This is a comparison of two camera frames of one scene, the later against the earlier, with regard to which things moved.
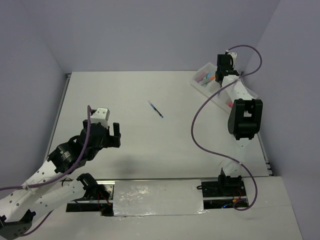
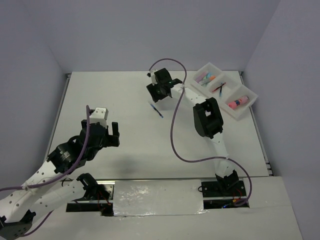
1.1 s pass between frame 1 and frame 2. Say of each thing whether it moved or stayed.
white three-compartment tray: stayed
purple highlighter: stayed
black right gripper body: moved
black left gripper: stayed
